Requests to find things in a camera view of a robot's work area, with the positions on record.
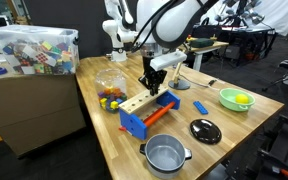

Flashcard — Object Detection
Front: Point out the black cable bundle on arm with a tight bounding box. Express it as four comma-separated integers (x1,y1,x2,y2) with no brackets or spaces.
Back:
130,0,215,53

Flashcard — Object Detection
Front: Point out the white red puzzle cube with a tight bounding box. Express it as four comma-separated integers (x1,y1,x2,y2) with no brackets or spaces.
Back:
35,52,52,66

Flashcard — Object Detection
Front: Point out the black round pot lid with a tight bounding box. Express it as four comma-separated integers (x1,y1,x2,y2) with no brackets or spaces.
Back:
189,118,223,145

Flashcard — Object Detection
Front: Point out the grey pot with black handles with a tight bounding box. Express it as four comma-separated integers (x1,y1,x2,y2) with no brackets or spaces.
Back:
139,133,193,180

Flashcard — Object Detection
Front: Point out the blue toy building brick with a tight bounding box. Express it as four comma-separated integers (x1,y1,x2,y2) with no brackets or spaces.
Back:
192,100,209,116

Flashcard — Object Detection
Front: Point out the black metal cart frame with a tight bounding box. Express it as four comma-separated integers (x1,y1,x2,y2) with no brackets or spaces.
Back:
243,111,288,180

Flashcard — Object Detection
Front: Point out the mint green two-handled bowl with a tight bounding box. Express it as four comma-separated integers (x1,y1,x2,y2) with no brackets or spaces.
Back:
218,87,256,113

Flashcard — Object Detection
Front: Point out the yellow ball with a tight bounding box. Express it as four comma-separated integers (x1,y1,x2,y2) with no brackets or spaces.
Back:
235,93,250,105

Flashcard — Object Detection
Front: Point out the green yellow puzzle cube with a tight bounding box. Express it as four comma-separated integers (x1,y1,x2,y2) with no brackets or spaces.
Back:
40,40,54,51

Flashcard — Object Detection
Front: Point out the wooden blue toy toolbox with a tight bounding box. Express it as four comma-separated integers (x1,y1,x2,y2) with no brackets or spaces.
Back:
118,84,182,141

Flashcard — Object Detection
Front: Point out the cardboard box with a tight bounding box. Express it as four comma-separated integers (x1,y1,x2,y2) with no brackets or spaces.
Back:
0,68,87,158

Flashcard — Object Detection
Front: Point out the thin grey cable black plug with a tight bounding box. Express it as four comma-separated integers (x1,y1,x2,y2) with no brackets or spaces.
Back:
178,73,217,88

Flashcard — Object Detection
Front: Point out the dark green case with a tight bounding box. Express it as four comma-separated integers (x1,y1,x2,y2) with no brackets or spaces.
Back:
189,37,216,49

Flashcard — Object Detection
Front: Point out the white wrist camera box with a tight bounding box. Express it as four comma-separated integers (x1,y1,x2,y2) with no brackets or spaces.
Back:
149,49,188,72

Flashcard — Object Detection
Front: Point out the white cloth backdrop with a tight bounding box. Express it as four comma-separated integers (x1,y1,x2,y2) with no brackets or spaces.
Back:
200,0,288,37

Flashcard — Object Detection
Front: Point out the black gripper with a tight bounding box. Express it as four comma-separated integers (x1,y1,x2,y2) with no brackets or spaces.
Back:
137,54,168,97

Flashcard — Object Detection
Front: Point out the clear plastic storage bin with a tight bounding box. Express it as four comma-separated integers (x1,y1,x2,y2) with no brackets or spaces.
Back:
0,24,81,76

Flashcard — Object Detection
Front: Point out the black equipment desk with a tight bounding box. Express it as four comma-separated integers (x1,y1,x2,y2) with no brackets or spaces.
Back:
193,23,279,67

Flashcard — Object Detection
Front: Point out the white-topped side table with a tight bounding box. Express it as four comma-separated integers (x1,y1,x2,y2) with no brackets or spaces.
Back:
183,39,230,73

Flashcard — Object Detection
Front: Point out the plastic bag of toys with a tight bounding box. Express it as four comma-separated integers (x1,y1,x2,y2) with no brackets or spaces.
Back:
94,68,128,114

